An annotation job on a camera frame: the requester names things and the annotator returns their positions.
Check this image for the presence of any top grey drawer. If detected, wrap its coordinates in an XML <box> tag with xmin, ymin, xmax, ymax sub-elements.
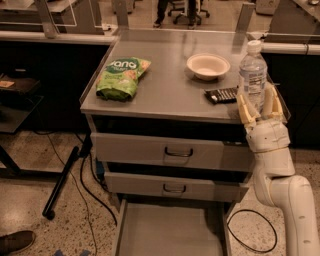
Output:
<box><xmin>91</xmin><ymin>132</ymin><xmax>253</xmax><ymax>171</ymax></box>

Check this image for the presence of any white paper bowl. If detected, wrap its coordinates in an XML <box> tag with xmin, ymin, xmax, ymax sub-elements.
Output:
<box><xmin>187</xmin><ymin>53</ymin><xmax>231</xmax><ymax>81</ymax></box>

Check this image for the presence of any middle grey drawer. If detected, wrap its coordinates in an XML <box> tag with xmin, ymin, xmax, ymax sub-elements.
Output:
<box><xmin>105</xmin><ymin>172</ymin><xmax>248</xmax><ymax>202</ymax></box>

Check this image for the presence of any bottom grey drawer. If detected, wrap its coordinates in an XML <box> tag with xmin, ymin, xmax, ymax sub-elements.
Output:
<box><xmin>111</xmin><ymin>198</ymin><xmax>231</xmax><ymax>256</ymax></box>

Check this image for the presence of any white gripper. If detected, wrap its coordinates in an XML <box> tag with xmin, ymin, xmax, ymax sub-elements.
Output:
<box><xmin>236</xmin><ymin>82</ymin><xmax>290</xmax><ymax>153</ymax></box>

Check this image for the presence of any black cable left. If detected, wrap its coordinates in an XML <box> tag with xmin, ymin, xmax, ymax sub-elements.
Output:
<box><xmin>78</xmin><ymin>133</ymin><xmax>119</xmax><ymax>227</ymax></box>

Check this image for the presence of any clear plastic water bottle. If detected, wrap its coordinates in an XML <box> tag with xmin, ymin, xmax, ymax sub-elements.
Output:
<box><xmin>239</xmin><ymin>40</ymin><xmax>267</xmax><ymax>113</ymax></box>

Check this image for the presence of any black floor cable loop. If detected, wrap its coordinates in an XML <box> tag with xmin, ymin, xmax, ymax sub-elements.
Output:
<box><xmin>226</xmin><ymin>208</ymin><xmax>279</xmax><ymax>254</ymax></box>

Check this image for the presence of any grey metal cabinet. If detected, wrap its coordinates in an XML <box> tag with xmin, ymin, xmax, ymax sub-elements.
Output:
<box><xmin>79</xmin><ymin>27</ymin><xmax>292</xmax><ymax>214</ymax></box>

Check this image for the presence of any green chip bag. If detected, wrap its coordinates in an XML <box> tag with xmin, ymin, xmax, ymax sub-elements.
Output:
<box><xmin>96</xmin><ymin>57</ymin><xmax>151</xmax><ymax>101</ymax></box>

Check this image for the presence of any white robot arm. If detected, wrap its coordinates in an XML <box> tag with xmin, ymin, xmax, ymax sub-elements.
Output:
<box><xmin>237</xmin><ymin>84</ymin><xmax>320</xmax><ymax>256</ymax></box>

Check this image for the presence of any dark side table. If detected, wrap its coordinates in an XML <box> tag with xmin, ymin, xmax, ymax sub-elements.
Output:
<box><xmin>0</xmin><ymin>68</ymin><xmax>45</xmax><ymax>178</ymax></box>

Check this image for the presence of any grey drawer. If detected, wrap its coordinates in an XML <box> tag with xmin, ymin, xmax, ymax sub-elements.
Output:
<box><xmin>105</xmin><ymin>172</ymin><xmax>248</xmax><ymax>202</ymax></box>
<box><xmin>111</xmin><ymin>198</ymin><xmax>231</xmax><ymax>256</ymax></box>
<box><xmin>91</xmin><ymin>132</ymin><xmax>253</xmax><ymax>171</ymax></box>

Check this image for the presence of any black office chair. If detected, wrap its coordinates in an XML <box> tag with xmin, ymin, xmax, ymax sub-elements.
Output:
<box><xmin>168</xmin><ymin>0</ymin><xmax>210</xmax><ymax>26</ymax></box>

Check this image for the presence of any black table leg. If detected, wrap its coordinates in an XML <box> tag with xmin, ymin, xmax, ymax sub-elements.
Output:
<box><xmin>42</xmin><ymin>147</ymin><xmax>79</xmax><ymax>220</ymax></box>

